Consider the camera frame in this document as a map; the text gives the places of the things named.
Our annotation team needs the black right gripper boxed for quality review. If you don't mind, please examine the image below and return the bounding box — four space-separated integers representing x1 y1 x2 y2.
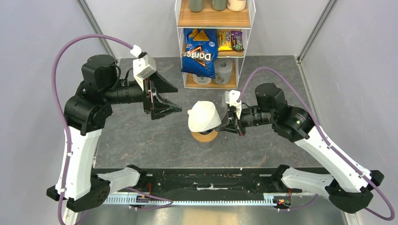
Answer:
215 106 275 136

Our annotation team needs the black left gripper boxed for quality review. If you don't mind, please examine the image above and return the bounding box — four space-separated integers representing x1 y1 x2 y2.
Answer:
105 69 183 118

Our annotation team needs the single white paper filter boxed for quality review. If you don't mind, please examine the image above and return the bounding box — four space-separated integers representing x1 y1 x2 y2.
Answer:
187 101 222 133

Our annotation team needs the glass carafe with wooden band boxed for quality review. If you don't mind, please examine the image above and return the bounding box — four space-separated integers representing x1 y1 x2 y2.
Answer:
198 142 212 150

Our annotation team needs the wooden ring dripper stand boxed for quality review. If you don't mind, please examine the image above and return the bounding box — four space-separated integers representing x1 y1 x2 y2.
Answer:
191 131 218 143

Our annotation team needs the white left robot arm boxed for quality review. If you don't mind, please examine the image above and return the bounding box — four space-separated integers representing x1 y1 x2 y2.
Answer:
46 54 182 212

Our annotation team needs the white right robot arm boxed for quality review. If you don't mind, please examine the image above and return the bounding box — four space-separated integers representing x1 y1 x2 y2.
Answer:
217 83 384 213

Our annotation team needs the white jar on bottom shelf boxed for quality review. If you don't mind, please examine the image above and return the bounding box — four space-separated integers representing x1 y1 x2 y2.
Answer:
192 74 213 85

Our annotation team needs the blue Doritos chip bag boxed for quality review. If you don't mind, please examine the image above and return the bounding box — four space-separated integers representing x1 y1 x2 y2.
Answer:
181 28 218 79

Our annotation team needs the grey toilet paper roll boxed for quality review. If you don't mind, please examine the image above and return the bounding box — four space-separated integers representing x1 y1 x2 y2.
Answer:
213 58 233 85

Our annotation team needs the yellow M&M candy bag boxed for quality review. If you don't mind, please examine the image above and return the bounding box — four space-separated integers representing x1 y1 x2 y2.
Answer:
218 30 232 51

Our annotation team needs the brown M&M candy bag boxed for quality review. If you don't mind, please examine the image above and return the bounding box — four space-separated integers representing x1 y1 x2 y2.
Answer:
231 30 244 52

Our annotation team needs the green bottle left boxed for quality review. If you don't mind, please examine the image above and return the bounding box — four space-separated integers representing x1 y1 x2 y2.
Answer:
189 0 204 13

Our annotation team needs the green bottle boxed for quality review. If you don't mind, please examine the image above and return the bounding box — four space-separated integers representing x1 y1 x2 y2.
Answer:
211 0 227 11
189 0 204 13

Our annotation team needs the green bottle middle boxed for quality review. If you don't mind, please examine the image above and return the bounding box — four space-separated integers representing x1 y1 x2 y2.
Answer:
211 0 227 11

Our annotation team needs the cream lotion bottle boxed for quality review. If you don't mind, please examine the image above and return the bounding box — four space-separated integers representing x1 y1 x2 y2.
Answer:
227 0 247 12

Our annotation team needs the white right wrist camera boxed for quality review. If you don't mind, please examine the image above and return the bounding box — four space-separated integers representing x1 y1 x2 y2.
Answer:
223 90 242 119

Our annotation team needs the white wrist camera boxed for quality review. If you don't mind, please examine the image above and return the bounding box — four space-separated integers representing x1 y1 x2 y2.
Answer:
223 90 242 119
130 45 157 91

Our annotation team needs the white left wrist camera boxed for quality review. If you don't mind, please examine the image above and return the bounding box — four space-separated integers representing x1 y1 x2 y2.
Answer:
130 45 157 91

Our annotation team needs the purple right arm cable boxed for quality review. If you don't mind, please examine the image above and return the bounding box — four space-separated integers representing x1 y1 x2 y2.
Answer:
236 67 396 222

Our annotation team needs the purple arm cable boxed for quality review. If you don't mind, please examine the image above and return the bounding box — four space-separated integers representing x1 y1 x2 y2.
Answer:
51 34 174 225
236 67 396 222

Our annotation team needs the white wire shelf rack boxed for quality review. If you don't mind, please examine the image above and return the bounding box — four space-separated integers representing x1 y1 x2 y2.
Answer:
175 0 256 89

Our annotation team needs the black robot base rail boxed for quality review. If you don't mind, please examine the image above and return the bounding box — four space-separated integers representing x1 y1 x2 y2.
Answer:
102 167 304 207

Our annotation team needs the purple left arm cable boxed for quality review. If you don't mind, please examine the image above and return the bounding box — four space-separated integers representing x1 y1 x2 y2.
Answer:
51 34 174 225

